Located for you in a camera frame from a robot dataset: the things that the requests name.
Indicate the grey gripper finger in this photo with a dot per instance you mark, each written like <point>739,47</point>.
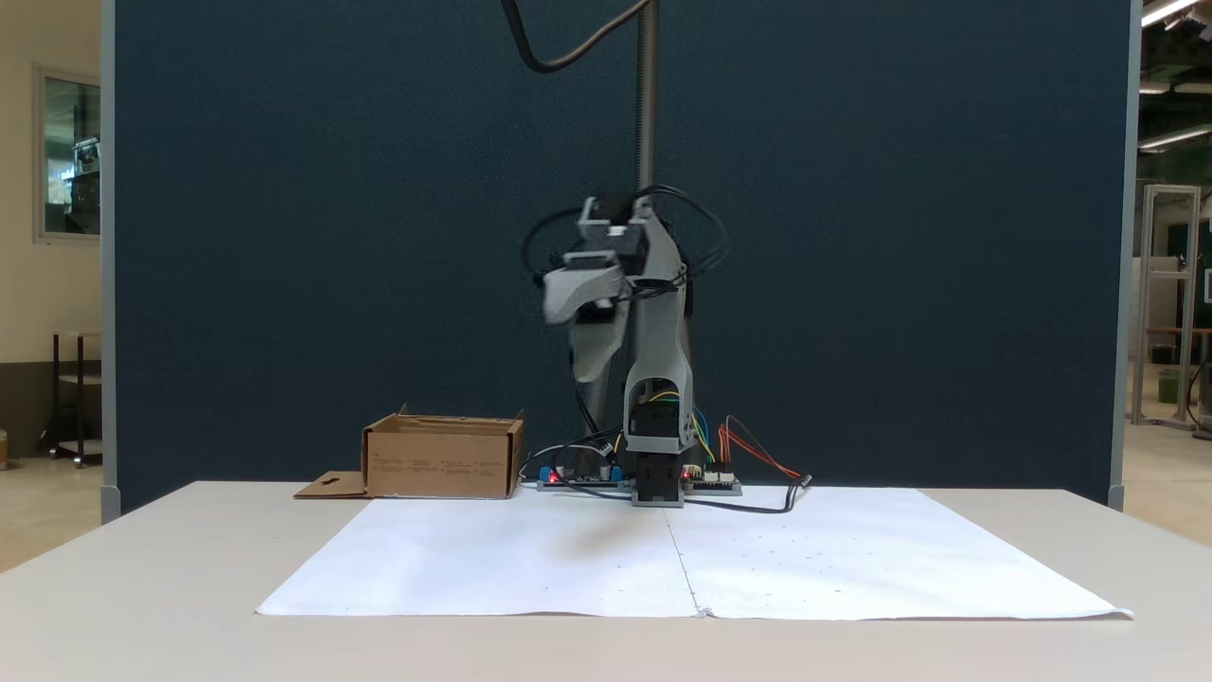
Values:
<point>601,350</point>
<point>578,289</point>

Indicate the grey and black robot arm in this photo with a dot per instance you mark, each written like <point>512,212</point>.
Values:
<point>660,360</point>

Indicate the green bin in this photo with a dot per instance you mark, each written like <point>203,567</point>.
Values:
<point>1169,386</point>

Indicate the blue circuit board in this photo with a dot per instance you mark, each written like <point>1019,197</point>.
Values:
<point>578,479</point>

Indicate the grey circuit board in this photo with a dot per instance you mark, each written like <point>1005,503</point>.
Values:
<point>715,483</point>

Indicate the brown cardboard box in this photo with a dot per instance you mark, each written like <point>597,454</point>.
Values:
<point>440,464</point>

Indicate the white paper sheet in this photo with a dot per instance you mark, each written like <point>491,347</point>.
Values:
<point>492,559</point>
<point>900,559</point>

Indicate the dark blue partition panel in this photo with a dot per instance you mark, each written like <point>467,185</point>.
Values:
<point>331,237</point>

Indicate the black shelf cart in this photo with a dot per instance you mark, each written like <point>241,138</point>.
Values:
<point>76,398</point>

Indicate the ceiling light strip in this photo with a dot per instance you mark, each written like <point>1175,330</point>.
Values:
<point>1174,138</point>
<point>1169,9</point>

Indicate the metal camera stand pole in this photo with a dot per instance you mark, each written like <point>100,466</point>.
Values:
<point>648,95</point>

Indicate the wall window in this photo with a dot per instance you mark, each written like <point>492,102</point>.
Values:
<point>71,156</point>

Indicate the aluminium frame stand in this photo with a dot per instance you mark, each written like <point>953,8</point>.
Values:
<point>1169,194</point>

